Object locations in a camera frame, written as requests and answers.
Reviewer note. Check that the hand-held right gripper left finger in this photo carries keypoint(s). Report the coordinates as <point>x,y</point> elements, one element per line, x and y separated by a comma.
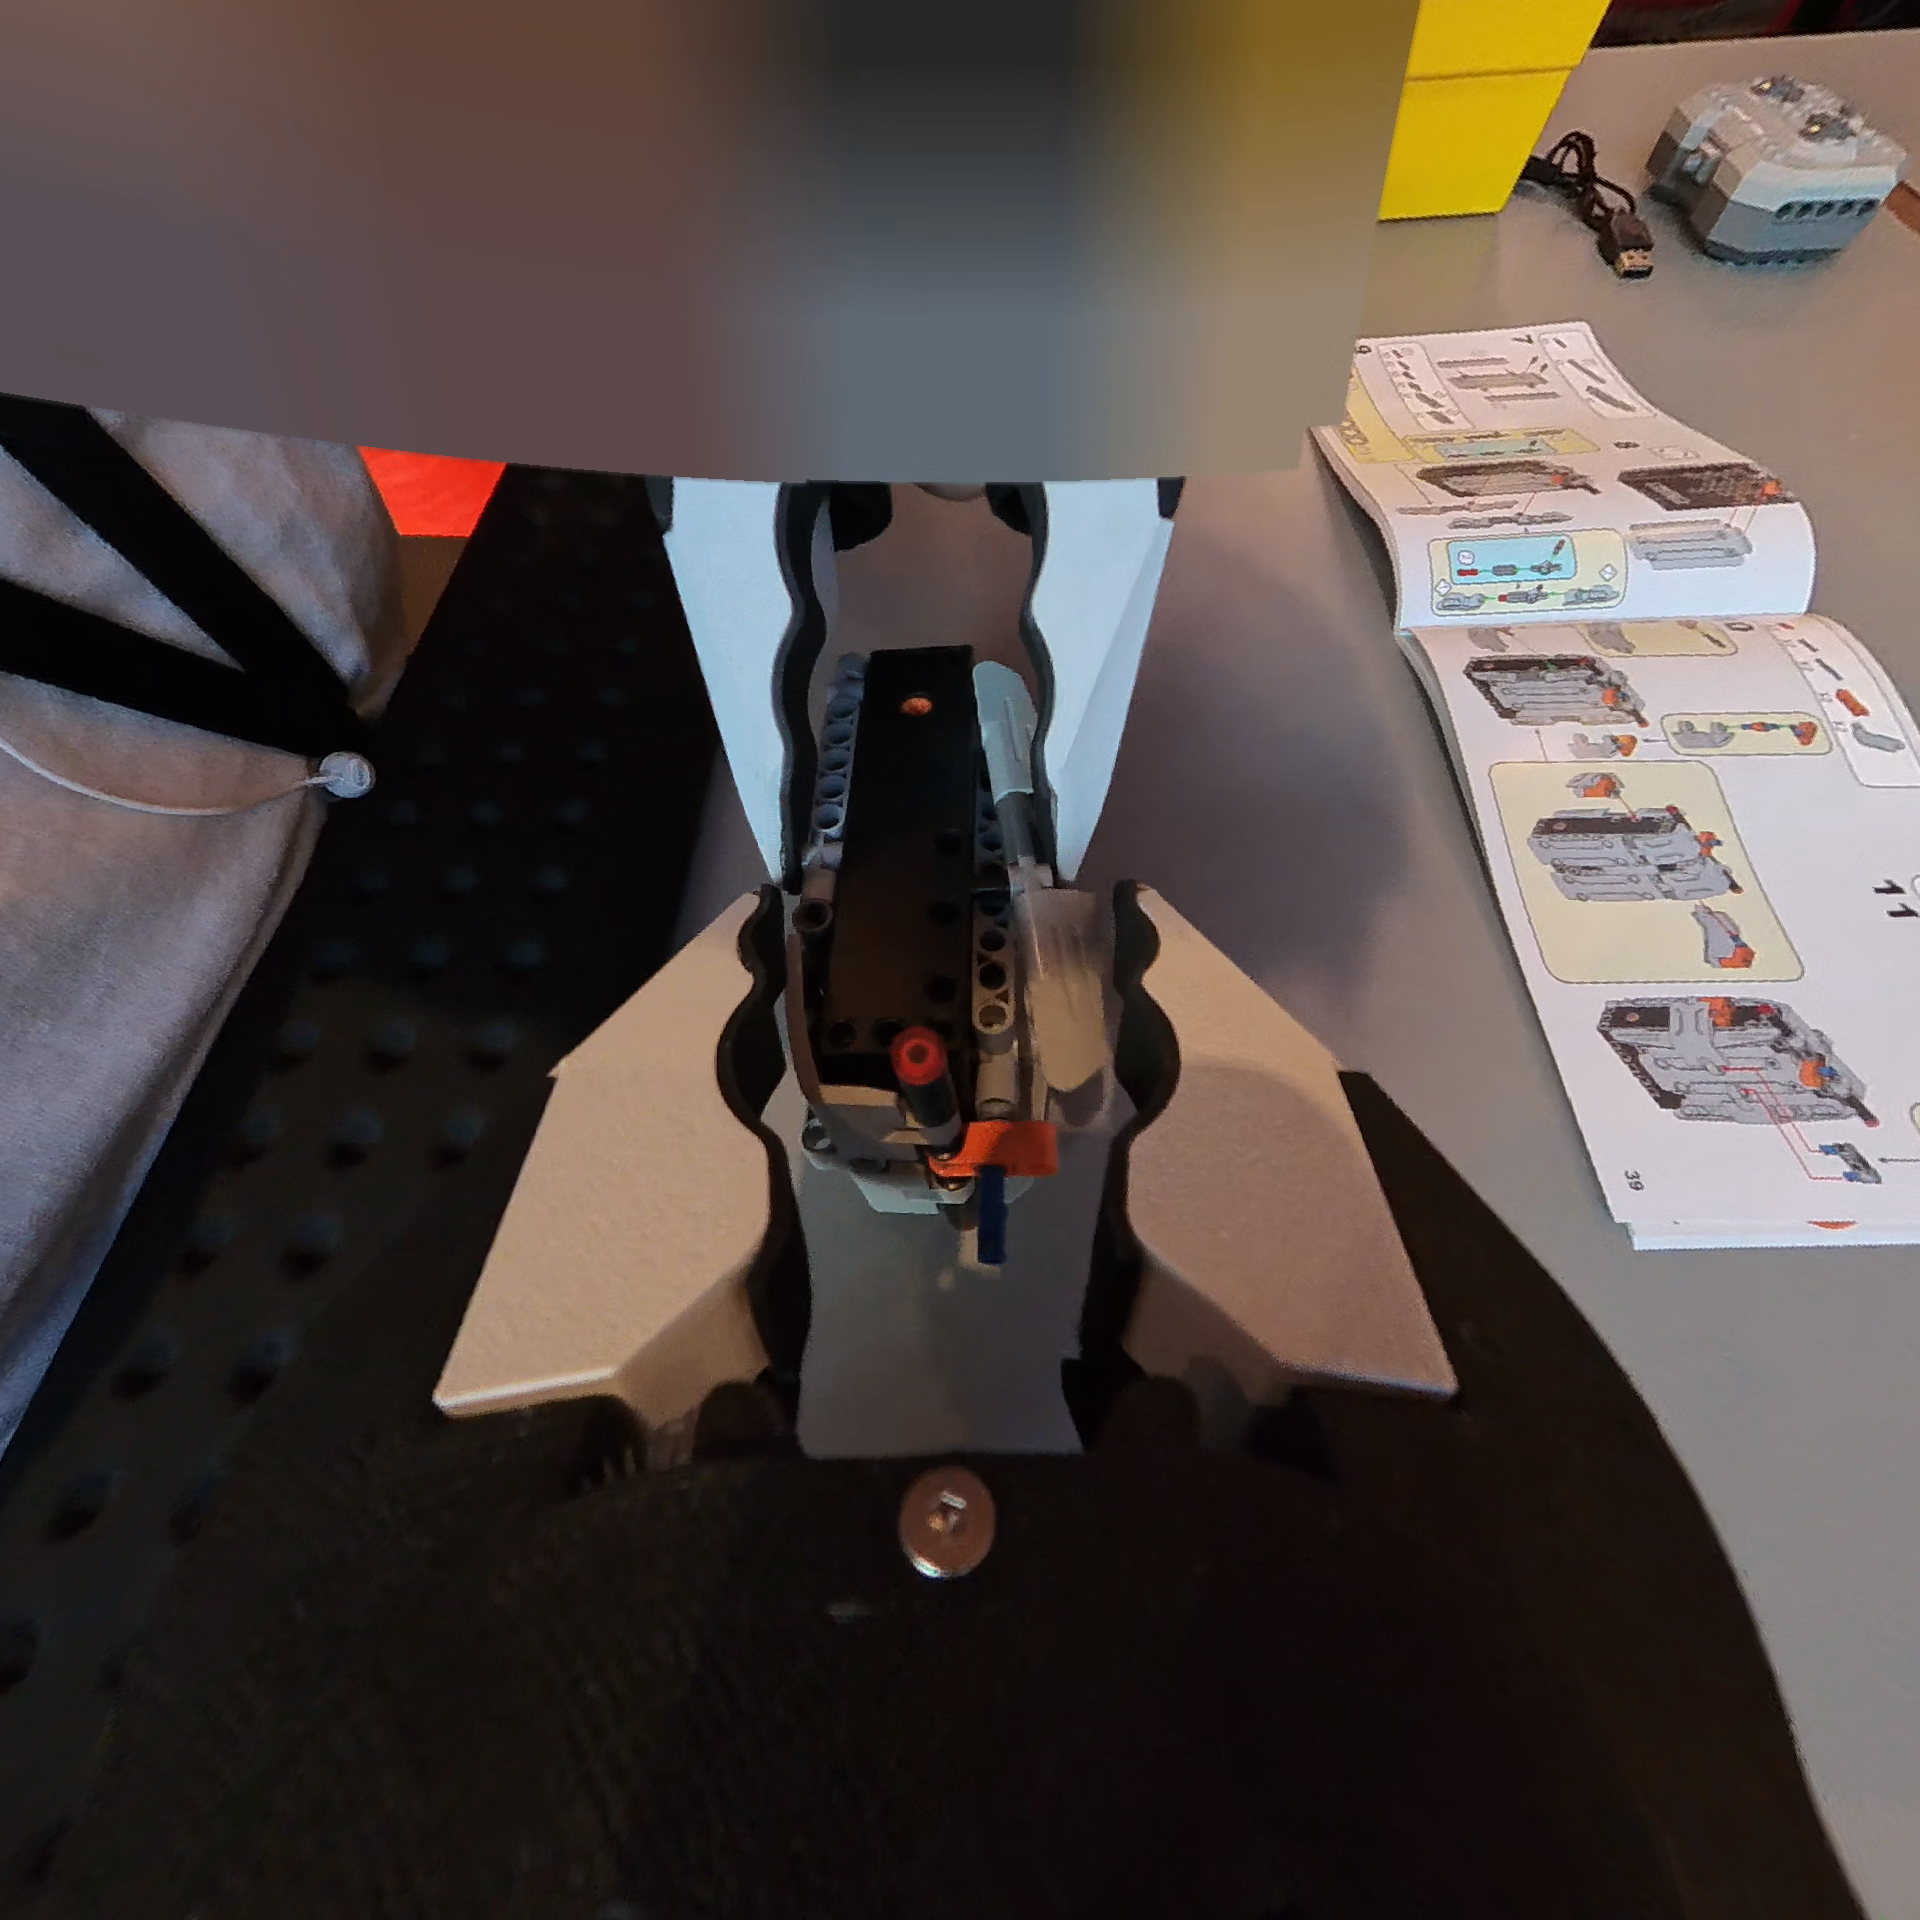
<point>601,1200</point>

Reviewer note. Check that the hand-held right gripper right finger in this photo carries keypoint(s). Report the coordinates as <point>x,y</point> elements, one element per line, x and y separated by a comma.
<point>1275,1200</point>

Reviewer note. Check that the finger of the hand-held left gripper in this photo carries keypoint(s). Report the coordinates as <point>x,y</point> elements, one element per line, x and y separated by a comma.
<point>1111,601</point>
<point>737,601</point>

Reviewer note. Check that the black grey toy brick model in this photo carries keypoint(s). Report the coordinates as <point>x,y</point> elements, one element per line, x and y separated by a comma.
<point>902,870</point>

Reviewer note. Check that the orange plastic piece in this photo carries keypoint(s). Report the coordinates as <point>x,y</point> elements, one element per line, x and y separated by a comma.
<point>436,489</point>

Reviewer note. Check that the black studded baseplate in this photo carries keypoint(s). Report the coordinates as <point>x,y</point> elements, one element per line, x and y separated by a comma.
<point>494,841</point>

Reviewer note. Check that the person's grey sweatshirt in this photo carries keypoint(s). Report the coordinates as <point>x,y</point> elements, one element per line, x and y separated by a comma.
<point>136,975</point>

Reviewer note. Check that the open building instruction booklet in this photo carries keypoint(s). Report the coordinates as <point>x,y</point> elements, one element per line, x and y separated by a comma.
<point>1651,841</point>

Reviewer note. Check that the yellow box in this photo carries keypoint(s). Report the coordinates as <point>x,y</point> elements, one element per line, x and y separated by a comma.
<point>1480,137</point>

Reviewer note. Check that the grey toy brick motor block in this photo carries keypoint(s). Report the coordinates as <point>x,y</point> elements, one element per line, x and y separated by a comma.
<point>1770,165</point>

